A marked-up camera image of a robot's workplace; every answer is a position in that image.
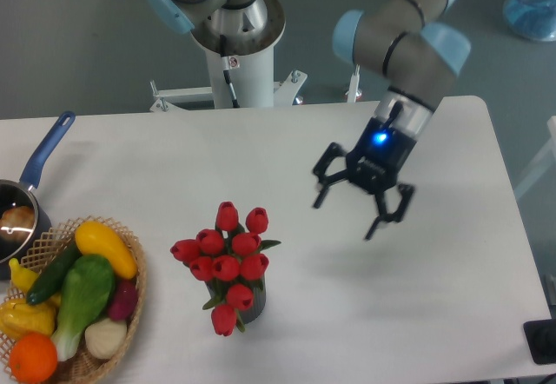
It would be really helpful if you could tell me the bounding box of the woven wicker basket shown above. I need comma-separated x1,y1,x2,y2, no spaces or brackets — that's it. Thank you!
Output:
0,215,148,384

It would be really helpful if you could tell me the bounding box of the blue handled saucepan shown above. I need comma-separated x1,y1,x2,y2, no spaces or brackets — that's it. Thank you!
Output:
1,111,76,281

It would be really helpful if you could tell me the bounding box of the white garlic bulb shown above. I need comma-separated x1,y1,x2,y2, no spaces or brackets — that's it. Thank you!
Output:
84,317,127,360

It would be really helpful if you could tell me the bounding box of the dark grey ribbed vase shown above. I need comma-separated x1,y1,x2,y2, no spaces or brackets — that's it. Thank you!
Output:
205,277,267,325

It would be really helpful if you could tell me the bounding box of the yellow bell pepper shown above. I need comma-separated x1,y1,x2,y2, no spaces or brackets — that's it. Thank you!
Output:
1,298,56,341

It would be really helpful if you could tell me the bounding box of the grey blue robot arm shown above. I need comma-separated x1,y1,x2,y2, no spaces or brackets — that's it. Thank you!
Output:
147,0,471,226

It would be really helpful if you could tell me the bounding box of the blue plastic bag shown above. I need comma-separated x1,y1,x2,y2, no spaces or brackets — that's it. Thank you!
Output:
502,0,555,42

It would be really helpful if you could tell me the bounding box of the purple red radish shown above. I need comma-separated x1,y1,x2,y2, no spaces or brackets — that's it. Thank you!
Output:
107,280,138,321

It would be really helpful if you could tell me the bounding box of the yellow squash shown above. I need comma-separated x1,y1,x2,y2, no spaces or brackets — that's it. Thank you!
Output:
75,221,138,280

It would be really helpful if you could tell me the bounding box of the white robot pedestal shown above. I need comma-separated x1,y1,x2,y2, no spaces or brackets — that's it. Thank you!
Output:
192,0,285,109

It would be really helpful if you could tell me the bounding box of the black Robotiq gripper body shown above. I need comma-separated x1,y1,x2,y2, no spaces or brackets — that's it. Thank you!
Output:
346,117,416,195

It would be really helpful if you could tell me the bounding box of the white metal base frame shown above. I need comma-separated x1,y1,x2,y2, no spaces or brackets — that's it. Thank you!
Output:
149,64,362,112

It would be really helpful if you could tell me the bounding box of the black device at table edge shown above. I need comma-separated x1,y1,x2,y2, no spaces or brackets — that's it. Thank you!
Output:
523,319,556,365

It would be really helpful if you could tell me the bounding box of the brown bread roll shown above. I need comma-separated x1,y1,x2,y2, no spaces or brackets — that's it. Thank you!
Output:
1,206,35,244

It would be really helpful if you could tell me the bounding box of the green bok choy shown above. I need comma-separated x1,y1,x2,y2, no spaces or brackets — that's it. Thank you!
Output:
51,255,116,362

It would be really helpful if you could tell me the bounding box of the dark green cucumber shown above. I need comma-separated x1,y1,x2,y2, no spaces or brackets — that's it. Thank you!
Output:
26,242,82,306

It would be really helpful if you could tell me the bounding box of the red tulip bouquet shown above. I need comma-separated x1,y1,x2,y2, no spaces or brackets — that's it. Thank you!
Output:
170,202,281,336

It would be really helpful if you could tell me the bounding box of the orange fruit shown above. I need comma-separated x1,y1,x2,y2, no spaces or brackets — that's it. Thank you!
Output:
9,333,58,383

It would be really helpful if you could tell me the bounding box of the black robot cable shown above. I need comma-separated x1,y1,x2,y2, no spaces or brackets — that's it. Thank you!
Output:
218,34,241,109

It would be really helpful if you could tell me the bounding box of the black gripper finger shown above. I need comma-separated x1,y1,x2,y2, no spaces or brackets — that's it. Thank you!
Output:
311,142,354,210
362,182,416,242

